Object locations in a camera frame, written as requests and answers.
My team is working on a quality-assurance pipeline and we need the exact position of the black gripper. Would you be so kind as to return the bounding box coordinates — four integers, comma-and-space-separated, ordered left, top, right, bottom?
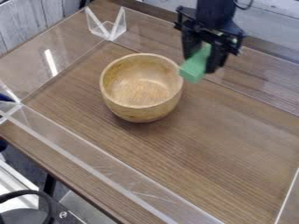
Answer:
174, 6, 246, 74

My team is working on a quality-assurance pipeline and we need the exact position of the green rectangular block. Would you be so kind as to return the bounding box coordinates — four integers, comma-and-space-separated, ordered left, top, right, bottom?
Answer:
179, 44, 211, 83

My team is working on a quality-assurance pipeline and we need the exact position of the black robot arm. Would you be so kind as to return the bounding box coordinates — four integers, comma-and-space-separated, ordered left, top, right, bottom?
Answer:
174, 0, 246, 74

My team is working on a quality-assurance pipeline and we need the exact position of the light wooden bowl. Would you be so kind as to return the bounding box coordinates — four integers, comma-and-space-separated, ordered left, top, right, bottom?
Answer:
99, 53, 183, 123

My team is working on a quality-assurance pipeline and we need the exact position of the black table leg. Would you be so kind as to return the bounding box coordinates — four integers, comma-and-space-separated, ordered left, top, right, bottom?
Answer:
43, 174, 56, 196

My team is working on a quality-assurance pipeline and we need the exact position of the clear acrylic corner bracket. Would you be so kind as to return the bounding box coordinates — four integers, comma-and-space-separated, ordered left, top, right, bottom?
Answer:
85, 7, 127, 41

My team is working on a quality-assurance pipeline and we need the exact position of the clear acrylic tray wall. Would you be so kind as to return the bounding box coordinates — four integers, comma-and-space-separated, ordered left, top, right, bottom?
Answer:
0, 86, 223, 224

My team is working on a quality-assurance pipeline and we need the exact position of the grey metal bracket with screw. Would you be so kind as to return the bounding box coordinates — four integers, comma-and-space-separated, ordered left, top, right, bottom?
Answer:
51, 200, 87, 224

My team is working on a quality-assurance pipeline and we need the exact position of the black cable loop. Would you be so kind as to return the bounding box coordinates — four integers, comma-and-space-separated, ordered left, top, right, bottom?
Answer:
0, 189, 55, 224

